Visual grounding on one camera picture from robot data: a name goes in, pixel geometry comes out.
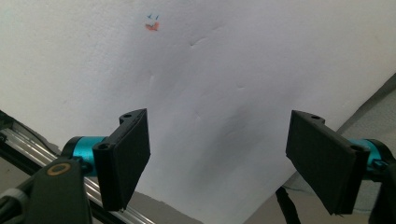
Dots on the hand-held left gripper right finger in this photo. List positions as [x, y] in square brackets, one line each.
[323, 158]

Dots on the silver aluminium frame rail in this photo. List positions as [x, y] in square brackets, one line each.
[46, 155]

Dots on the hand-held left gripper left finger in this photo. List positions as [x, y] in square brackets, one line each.
[124, 161]

